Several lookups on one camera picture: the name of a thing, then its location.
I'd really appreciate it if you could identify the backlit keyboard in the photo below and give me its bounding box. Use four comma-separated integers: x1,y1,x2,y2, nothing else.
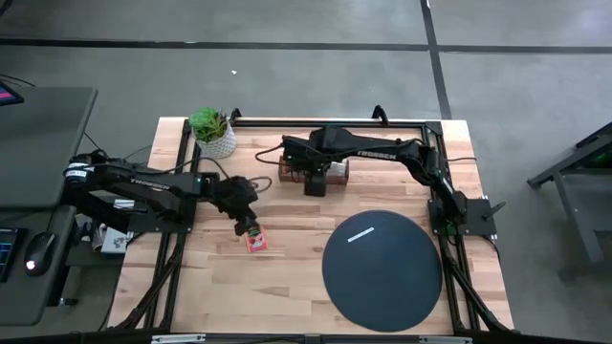
0,227,21,283

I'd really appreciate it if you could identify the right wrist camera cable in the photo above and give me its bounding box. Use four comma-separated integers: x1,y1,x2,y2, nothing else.
253,142,288,167

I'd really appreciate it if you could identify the white label strip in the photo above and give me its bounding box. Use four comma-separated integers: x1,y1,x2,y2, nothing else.
347,226,376,244

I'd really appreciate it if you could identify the round dark blue placemat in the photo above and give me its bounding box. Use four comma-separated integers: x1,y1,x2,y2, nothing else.
321,209,444,333

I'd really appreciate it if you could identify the wooden three-compartment tray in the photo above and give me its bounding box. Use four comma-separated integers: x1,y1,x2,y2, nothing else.
278,157,350,186

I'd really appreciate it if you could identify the silver metal bracket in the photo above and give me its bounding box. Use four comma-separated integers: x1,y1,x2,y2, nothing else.
150,333,208,344
418,335,474,344

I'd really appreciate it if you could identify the grey metal workbench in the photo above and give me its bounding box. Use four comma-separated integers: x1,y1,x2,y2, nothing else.
526,121,612,265

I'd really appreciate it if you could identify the small display screen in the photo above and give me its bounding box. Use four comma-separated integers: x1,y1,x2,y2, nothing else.
0,81,24,108

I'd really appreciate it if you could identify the red tea packet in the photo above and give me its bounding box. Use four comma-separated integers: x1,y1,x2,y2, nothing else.
244,225,270,254

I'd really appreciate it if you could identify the thin black power cable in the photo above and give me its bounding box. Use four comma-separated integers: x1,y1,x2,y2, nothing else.
81,129,154,163

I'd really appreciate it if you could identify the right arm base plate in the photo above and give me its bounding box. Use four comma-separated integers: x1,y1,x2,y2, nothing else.
428,198,498,236

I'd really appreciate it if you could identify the grey desk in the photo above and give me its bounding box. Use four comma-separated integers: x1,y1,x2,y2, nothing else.
0,86,99,327

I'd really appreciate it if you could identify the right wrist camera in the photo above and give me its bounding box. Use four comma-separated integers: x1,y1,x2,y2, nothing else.
303,170,329,198

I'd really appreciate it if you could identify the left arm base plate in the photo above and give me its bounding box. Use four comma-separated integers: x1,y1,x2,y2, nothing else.
127,204,197,235

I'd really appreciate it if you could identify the black computer mouse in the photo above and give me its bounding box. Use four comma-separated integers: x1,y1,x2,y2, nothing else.
23,232,57,278

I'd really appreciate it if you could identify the black aluminium table frame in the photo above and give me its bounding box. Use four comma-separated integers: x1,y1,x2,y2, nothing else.
108,118,516,335

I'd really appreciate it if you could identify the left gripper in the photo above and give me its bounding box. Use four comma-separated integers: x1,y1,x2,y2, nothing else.
212,175,260,237

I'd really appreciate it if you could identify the white labelled box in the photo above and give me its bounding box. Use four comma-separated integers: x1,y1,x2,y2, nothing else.
90,224,131,254

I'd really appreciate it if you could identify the black clamp lever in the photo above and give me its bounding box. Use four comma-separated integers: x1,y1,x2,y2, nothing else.
481,201,507,222

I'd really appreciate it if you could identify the succulent in white patterned pot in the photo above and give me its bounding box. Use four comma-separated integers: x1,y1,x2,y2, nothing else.
188,106,238,161

